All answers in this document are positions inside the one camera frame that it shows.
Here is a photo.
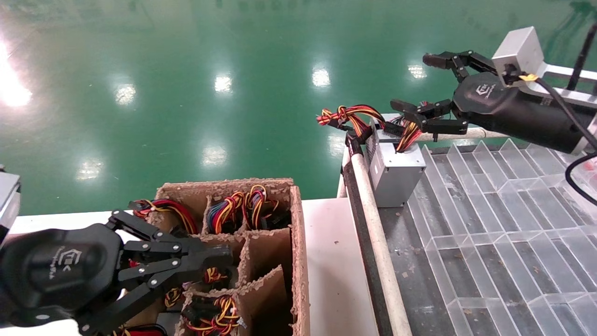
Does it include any power supply with coloured cables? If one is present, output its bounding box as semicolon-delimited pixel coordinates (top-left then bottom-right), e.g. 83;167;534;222
182;294;246;336
110;324;168;336
203;267;229;285
163;287;185;308
205;191;246;235
316;104;402;145
368;119;426;208
243;184;290;230
128;198;199;236

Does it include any white pipe rail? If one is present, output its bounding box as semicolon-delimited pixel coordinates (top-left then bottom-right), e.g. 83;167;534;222
350;153;414;336
417;126;511;143

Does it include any grey left wrist camera housing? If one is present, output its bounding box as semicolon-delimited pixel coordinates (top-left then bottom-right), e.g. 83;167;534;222
0;170;22;245

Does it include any black camera cable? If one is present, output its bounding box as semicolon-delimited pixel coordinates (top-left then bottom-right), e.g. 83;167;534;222
566;22;597;91
508;70;597;206

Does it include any brown cardboard divider box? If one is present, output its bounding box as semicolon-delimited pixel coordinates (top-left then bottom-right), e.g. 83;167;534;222
126;177;312;336

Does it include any grey wrist camera housing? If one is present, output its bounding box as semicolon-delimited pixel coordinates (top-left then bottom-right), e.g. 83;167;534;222
492;27;597;109
0;170;22;245

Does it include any grey right wrist camera housing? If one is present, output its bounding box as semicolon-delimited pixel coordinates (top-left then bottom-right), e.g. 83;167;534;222
492;27;597;109

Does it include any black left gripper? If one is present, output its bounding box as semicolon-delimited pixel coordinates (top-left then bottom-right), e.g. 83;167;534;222
0;210;233;335

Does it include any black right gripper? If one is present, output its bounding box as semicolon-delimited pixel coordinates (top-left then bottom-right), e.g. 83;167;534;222
391;50;589;154

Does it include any short white pipe leg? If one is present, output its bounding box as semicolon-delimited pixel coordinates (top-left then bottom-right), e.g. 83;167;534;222
337;148;351;199

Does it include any clear acrylic divider tray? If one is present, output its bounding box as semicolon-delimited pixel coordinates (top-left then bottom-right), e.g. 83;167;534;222
406;138;597;336

